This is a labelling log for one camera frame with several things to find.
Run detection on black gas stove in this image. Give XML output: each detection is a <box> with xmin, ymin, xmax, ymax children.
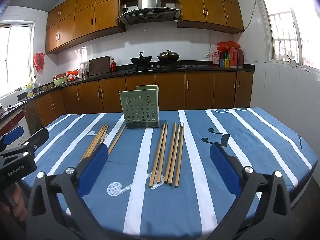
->
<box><xmin>128</xmin><ymin>64</ymin><xmax>183</xmax><ymax>70</ymax></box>

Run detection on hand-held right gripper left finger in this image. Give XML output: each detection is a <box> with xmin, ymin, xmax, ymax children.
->
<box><xmin>26</xmin><ymin>144</ymin><xmax>112</xmax><ymax>240</ymax></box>

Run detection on hanging red plastic bag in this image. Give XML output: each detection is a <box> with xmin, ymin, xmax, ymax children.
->
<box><xmin>33</xmin><ymin>52</ymin><xmax>45</xmax><ymax>71</ymax></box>

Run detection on blue white striped tablecloth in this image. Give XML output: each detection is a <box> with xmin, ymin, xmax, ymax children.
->
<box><xmin>22</xmin><ymin>107</ymin><xmax>313</xmax><ymax>240</ymax></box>

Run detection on red white plastic bag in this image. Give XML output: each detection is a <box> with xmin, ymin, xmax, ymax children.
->
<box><xmin>66</xmin><ymin>69</ymin><xmax>79</xmax><ymax>81</ymax></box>

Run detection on red bag on boxes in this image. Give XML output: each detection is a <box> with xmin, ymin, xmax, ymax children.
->
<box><xmin>216</xmin><ymin>41</ymin><xmax>240</xmax><ymax>53</ymax></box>

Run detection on large barred window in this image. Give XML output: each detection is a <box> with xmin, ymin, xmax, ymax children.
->
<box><xmin>252</xmin><ymin>0</ymin><xmax>320</xmax><ymax>70</ymax></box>

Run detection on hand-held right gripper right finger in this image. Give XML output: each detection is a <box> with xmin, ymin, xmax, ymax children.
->
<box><xmin>209</xmin><ymin>142</ymin><xmax>297</xmax><ymax>240</ymax></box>

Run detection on yellow green boxes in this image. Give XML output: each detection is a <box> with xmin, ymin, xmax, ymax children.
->
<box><xmin>219</xmin><ymin>51</ymin><xmax>230</xmax><ymax>68</ymax></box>

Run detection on wooden base cabinets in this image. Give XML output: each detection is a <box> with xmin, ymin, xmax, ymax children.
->
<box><xmin>24</xmin><ymin>70</ymin><xmax>254</xmax><ymax>128</ymax></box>

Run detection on dark cutting board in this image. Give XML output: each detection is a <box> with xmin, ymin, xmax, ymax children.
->
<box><xmin>89</xmin><ymin>56</ymin><xmax>111</xmax><ymax>76</ymax></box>

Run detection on green perforated chopstick holder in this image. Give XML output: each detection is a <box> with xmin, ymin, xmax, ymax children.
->
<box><xmin>118</xmin><ymin>85</ymin><xmax>160</xmax><ymax>129</ymax></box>

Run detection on green bowl with red lid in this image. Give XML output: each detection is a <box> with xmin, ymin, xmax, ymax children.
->
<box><xmin>52</xmin><ymin>73</ymin><xmax>68</xmax><ymax>86</ymax></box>

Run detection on small kitchen window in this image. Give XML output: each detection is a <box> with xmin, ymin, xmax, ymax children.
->
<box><xmin>0</xmin><ymin>22</ymin><xmax>35</xmax><ymax>98</ymax></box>

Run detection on lidded dark wok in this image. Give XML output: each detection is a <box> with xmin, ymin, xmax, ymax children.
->
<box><xmin>157</xmin><ymin>50</ymin><xmax>180</xmax><ymax>62</ymax></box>

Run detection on clear plastic bag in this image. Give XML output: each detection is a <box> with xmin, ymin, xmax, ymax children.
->
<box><xmin>79</xmin><ymin>60</ymin><xmax>90</xmax><ymax>78</ymax></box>

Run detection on yellow detergent bottle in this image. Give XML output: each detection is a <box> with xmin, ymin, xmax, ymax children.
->
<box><xmin>25</xmin><ymin>82</ymin><xmax>35</xmax><ymax>98</ymax></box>

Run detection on steel range hood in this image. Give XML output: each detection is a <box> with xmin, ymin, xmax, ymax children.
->
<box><xmin>118</xmin><ymin>0</ymin><xmax>182</xmax><ymax>25</ymax></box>

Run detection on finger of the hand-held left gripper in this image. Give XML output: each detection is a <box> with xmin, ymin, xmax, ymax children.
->
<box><xmin>21</xmin><ymin>127</ymin><xmax>50</xmax><ymax>156</ymax></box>
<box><xmin>0</xmin><ymin>126</ymin><xmax>25</xmax><ymax>151</ymax></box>

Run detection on red gift boxes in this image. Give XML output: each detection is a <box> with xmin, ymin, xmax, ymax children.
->
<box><xmin>229</xmin><ymin>46</ymin><xmax>244</xmax><ymax>68</ymax></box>

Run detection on black wok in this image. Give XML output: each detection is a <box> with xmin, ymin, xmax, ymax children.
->
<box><xmin>130</xmin><ymin>51</ymin><xmax>153</xmax><ymax>68</ymax></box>

